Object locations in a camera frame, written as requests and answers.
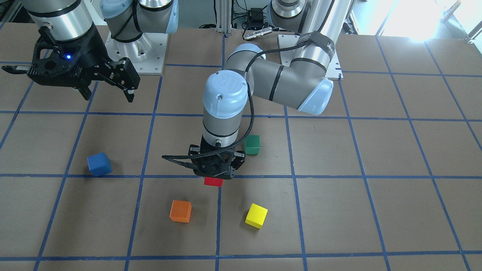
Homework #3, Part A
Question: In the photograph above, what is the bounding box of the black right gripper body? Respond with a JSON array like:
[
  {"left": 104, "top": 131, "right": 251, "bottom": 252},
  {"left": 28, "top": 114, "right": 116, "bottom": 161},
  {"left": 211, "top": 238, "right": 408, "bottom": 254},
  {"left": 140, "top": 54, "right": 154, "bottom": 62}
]
[{"left": 27, "top": 26, "right": 110, "bottom": 88}]

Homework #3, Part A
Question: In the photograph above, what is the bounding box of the black power adapter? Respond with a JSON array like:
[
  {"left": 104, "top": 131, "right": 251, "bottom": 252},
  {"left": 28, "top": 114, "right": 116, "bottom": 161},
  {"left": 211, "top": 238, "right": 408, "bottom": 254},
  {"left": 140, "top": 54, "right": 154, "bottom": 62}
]
[{"left": 247, "top": 8, "right": 264, "bottom": 27}]

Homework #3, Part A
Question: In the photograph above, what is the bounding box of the yellow wooden block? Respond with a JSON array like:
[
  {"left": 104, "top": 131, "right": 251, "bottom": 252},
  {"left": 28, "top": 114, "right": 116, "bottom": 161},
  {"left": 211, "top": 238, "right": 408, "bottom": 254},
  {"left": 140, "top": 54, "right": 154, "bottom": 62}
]
[{"left": 245, "top": 203, "right": 268, "bottom": 229}]

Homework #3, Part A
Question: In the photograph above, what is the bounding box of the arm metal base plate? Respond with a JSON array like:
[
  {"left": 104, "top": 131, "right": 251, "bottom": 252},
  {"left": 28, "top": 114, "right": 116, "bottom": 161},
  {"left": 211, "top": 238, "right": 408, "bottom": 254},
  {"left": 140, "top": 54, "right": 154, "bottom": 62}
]
[
  {"left": 278, "top": 34, "right": 344, "bottom": 80},
  {"left": 105, "top": 33, "right": 170, "bottom": 76}
]

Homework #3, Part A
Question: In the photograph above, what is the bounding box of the aluminium frame post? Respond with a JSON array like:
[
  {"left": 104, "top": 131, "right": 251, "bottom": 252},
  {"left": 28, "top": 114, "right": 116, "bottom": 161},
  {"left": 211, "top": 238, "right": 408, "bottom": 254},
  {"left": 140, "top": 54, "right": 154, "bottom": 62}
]
[{"left": 214, "top": 0, "right": 233, "bottom": 36}]

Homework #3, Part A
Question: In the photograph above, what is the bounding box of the green wooden block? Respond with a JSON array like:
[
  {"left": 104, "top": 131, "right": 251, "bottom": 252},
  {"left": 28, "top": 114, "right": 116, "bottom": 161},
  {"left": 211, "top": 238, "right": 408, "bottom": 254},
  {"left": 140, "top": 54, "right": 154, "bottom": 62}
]
[{"left": 243, "top": 134, "right": 261, "bottom": 155}]

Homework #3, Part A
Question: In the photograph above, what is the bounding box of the blue wooden block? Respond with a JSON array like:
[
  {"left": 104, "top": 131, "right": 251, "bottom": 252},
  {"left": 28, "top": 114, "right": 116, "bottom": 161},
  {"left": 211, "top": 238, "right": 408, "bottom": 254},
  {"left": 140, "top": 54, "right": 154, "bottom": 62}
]
[{"left": 87, "top": 152, "right": 112, "bottom": 177}]

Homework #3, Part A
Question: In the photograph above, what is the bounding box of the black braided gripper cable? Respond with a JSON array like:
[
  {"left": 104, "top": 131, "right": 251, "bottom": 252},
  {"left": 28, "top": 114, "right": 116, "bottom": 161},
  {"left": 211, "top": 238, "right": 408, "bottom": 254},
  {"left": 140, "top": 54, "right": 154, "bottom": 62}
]
[{"left": 162, "top": 32, "right": 336, "bottom": 169}]

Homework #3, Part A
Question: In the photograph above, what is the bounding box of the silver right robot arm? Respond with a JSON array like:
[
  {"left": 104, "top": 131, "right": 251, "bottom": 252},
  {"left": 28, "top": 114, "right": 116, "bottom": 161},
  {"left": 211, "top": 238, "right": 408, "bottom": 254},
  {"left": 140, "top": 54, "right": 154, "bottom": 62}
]
[{"left": 2, "top": 0, "right": 179, "bottom": 103}]

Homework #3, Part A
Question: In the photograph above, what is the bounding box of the red wooden block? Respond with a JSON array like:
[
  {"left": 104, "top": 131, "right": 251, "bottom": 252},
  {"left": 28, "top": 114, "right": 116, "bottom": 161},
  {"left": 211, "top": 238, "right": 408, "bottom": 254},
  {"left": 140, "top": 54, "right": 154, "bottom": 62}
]
[{"left": 204, "top": 177, "right": 224, "bottom": 187}]

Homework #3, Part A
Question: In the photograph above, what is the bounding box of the orange wooden block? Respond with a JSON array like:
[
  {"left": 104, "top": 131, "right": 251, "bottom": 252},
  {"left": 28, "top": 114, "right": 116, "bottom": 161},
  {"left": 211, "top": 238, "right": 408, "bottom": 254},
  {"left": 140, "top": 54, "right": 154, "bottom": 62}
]
[{"left": 170, "top": 199, "right": 192, "bottom": 223}]

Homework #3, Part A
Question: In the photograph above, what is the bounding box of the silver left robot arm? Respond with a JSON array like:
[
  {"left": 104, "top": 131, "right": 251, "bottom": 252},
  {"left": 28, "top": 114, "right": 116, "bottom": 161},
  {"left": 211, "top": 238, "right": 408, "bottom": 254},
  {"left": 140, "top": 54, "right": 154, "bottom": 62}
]
[{"left": 183, "top": 0, "right": 351, "bottom": 180}]

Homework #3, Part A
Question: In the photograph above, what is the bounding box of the silver metal cylinder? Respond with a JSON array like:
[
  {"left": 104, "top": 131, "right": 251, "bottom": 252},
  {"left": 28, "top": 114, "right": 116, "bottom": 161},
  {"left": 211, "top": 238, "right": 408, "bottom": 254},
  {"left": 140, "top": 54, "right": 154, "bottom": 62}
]
[{"left": 242, "top": 26, "right": 273, "bottom": 41}]

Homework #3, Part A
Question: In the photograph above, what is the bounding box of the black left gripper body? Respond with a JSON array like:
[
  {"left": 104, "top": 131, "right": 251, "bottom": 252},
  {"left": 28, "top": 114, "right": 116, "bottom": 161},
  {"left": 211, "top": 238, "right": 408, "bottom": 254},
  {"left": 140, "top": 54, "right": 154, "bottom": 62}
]
[{"left": 188, "top": 138, "right": 246, "bottom": 180}]

